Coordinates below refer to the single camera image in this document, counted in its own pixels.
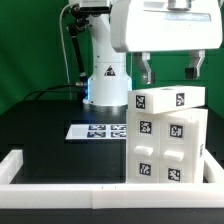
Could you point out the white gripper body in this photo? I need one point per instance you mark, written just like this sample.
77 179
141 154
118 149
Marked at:
150 25

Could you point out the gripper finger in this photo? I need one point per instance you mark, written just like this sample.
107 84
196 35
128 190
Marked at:
142 63
197 57

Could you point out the white cabinet top block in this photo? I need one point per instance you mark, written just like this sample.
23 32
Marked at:
165 99

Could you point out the white cabinet body box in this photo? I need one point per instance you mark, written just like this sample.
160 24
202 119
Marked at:
201 115

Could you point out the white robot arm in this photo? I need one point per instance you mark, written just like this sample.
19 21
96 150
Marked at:
109 83

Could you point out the white U-shaped fence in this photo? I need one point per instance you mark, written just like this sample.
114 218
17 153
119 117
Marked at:
102 196

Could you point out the white flat base plate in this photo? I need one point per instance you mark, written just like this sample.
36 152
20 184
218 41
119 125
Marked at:
96 131

